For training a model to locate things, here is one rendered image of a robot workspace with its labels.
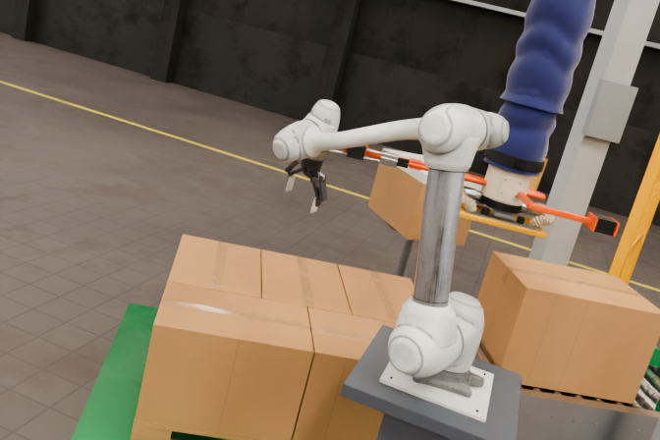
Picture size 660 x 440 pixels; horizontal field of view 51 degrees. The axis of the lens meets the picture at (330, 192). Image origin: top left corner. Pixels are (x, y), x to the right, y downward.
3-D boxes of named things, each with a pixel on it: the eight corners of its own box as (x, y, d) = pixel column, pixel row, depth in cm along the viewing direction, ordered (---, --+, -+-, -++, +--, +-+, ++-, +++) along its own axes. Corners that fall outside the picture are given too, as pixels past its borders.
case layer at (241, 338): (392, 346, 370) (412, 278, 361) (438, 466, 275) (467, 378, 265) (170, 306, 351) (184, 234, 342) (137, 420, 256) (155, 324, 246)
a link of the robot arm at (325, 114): (314, 129, 241) (292, 140, 232) (325, 90, 232) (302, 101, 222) (339, 143, 238) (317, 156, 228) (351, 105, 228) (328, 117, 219)
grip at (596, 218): (607, 230, 246) (611, 217, 245) (615, 237, 238) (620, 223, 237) (584, 224, 246) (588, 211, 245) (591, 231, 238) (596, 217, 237)
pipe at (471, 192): (532, 211, 281) (536, 198, 280) (548, 229, 257) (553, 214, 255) (452, 192, 281) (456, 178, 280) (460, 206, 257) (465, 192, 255)
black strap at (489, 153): (533, 165, 275) (537, 155, 274) (548, 177, 253) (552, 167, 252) (479, 151, 275) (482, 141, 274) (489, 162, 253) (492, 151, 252)
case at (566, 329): (587, 355, 316) (617, 276, 306) (632, 404, 277) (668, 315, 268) (466, 333, 306) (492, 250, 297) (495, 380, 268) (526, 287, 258)
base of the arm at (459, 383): (484, 403, 204) (489, 386, 203) (412, 381, 206) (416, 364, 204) (478, 374, 222) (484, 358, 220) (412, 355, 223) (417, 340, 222)
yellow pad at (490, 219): (539, 232, 265) (543, 219, 264) (546, 239, 256) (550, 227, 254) (455, 210, 265) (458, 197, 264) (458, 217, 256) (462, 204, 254)
